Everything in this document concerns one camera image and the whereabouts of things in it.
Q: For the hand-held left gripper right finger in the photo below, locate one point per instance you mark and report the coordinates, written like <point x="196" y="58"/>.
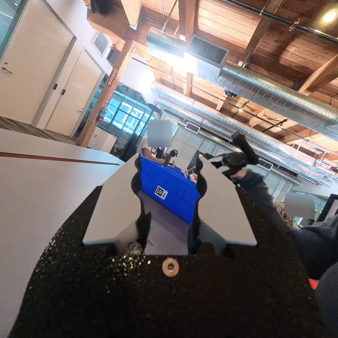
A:
<point x="224" y="211"/>

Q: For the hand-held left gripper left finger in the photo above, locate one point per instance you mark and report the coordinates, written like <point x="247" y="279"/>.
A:
<point x="113" y="211"/>

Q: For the blue bin with tag sticker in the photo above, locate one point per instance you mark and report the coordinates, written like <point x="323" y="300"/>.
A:
<point x="174" y="184"/>

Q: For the black office chair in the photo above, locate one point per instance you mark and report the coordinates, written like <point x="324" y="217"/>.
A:
<point x="130" y="147"/>

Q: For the red fire extinguisher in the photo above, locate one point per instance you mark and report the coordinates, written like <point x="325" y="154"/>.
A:
<point x="102" y="115"/>

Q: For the white door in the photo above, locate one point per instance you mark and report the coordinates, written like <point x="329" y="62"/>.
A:
<point x="34" y="60"/>
<point x="76" y="92"/>

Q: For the black ceiling pipe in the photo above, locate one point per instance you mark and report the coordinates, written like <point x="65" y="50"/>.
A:
<point x="277" y="19"/>

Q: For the round ceiling light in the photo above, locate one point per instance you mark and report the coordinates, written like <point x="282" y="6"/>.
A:
<point x="329" y="16"/>

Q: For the large silver air duct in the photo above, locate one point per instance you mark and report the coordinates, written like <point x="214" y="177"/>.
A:
<point x="264" y="89"/>

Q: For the wooden post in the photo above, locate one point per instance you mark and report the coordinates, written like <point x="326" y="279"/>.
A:
<point x="105" y="95"/>

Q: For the black wall speaker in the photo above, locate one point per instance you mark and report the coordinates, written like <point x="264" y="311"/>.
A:
<point x="113" y="56"/>

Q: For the wall vent grille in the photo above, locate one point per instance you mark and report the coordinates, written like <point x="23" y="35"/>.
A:
<point x="100" y="43"/>

